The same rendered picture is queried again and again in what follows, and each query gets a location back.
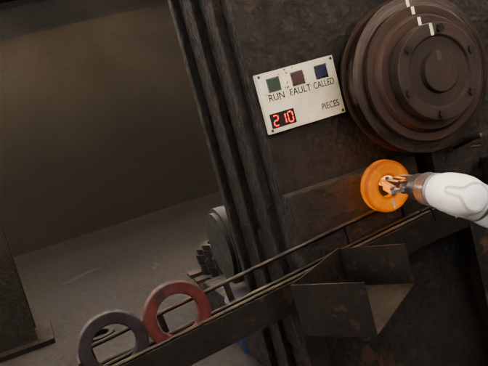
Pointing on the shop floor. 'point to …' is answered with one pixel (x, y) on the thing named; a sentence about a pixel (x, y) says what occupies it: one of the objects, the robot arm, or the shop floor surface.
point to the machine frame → (321, 171)
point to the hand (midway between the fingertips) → (384, 180)
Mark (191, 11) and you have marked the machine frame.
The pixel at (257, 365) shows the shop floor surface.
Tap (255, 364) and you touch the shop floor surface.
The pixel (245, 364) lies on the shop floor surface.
